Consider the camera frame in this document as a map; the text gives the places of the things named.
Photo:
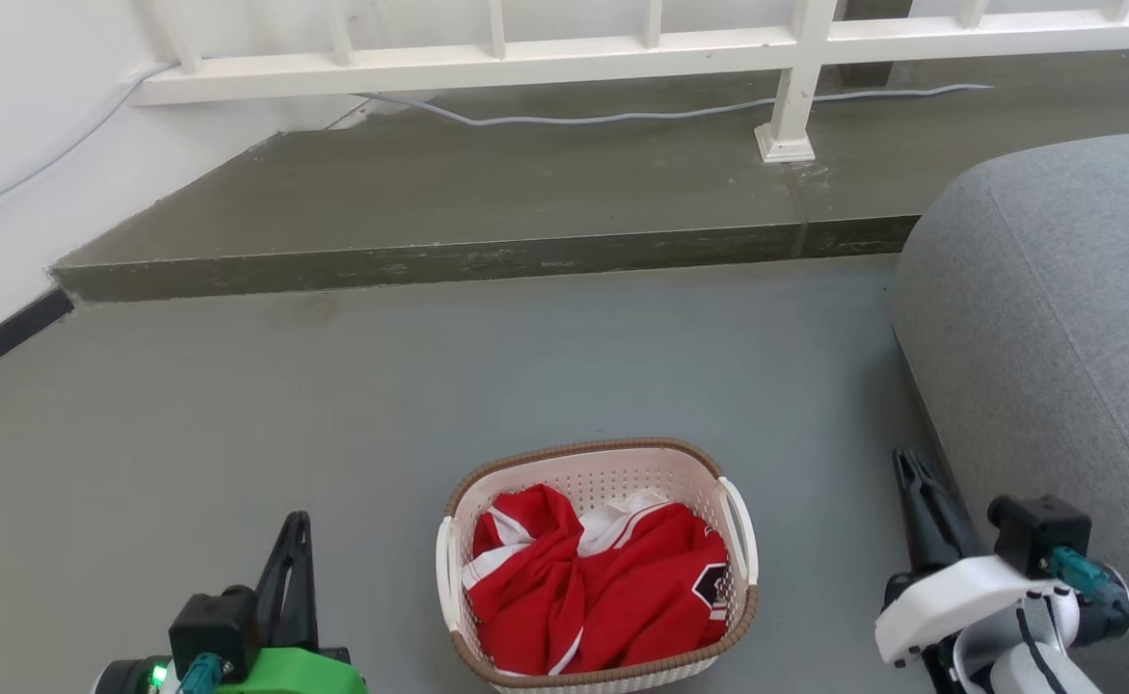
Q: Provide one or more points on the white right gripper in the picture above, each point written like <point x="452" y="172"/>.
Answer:
<point x="950" y="602"/>

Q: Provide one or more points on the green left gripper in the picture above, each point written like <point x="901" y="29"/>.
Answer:
<point x="284" y="673"/>

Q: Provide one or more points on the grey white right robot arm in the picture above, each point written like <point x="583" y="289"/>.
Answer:
<point x="1017" y="660"/>

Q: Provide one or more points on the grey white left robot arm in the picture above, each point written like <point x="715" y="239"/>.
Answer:
<point x="125" y="678"/>

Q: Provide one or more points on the white plastic laundry basket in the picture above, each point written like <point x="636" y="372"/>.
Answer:
<point x="593" y="472"/>

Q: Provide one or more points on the grey fabric sofa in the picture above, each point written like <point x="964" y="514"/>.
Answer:
<point x="1056" y="318"/>

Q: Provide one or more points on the red white garment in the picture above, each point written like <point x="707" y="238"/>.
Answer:
<point x="603" y="598"/>

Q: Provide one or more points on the black baseboard strip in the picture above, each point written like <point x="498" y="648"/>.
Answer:
<point x="5" y="337"/>

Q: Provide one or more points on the raised concrete step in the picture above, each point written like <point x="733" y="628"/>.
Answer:
<point x="487" y="193"/>

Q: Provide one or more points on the white railing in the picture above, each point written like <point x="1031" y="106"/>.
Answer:
<point x="506" y="63"/>

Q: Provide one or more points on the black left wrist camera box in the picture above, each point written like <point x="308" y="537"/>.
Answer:
<point x="209" y="627"/>

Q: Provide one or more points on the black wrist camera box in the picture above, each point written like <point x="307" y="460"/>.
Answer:
<point x="1041" y="530"/>
<point x="209" y="627"/>

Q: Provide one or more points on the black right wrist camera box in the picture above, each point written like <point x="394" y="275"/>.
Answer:
<point x="1041" y="530"/>

